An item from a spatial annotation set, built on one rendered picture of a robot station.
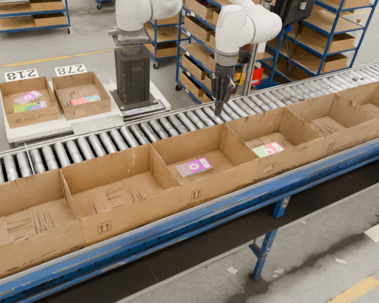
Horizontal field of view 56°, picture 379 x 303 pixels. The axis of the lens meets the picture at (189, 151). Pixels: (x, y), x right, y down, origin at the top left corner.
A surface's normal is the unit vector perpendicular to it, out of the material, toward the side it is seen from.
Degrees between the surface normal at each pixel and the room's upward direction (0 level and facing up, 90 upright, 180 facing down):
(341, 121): 89
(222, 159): 0
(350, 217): 0
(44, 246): 90
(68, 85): 88
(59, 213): 0
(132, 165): 90
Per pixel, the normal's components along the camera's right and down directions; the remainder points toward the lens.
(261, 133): 0.48, 0.58
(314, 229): 0.07, -0.77
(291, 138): -0.87, 0.25
